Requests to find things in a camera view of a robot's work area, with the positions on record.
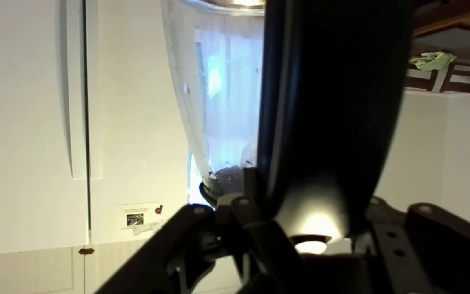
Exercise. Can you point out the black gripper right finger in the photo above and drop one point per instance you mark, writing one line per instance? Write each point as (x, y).
(442, 250)

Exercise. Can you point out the white panelled cabinet with knob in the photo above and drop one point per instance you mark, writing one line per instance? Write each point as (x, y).
(29, 271)

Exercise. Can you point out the white refrigerator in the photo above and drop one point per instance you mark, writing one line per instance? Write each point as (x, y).
(24, 108)

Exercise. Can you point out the wooden ladder-back chair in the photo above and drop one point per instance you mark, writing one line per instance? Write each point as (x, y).
(464, 78)

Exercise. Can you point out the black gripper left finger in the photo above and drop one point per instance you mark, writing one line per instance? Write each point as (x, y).
(164, 255)

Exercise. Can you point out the light green cloth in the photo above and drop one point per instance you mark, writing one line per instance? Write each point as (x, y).
(433, 59)

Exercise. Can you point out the paper sticker on refrigerator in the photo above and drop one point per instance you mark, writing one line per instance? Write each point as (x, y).
(138, 219)

